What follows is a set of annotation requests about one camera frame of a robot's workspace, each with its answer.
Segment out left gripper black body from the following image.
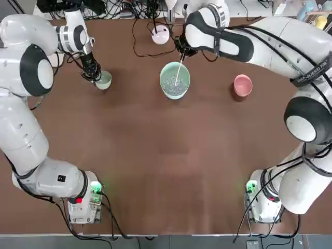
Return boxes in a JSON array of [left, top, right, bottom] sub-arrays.
[[79, 51, 99, 75]]

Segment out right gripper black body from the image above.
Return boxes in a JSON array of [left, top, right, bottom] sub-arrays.
[[174, 35, 188, 50]]

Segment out small green bowl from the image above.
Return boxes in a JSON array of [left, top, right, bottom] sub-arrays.
[[93, 70, 113, 91]]

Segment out cream spoon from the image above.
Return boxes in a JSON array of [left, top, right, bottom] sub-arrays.
[[174, 51, 185, 87]]

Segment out large green bowl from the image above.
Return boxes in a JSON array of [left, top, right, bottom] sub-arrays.
[[159, 61, 191, 101]]

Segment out pink bowl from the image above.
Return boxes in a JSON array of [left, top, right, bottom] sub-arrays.
[[233, 74, 253, 98]]

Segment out white desk lamp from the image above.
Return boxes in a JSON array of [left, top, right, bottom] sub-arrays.
[[151, 0, 178, 45]]

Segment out clear beads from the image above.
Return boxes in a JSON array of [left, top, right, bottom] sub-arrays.
[[161, 73, 189, 95]]

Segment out blue cup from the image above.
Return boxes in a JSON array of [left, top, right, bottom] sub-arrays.
[[296, 0, 316, 21]]

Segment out yellow cup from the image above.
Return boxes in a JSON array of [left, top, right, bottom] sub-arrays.
[[314, 15, 328, 30]]

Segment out aluminium frame post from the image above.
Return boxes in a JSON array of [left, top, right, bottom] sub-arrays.
[[165, 7, 176, 23]]

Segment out black lamp cable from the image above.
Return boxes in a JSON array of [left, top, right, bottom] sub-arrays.
[[132, 18, 187, 58]]

